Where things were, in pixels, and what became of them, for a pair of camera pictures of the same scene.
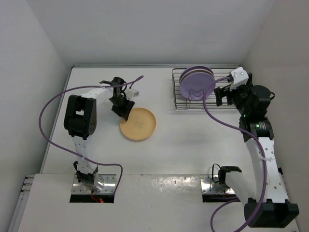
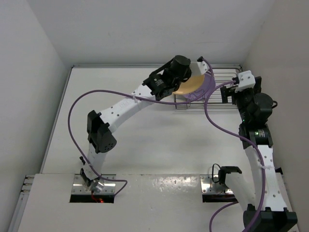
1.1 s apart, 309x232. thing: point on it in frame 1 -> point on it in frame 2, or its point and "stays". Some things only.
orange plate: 140,124 -> 194,83
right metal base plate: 208,186 stays
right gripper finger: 249,81 -> 257,88
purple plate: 193,85 stays
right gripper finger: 219,93 -> 226,92
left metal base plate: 108,181 stays
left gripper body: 119,102 -> 187,72
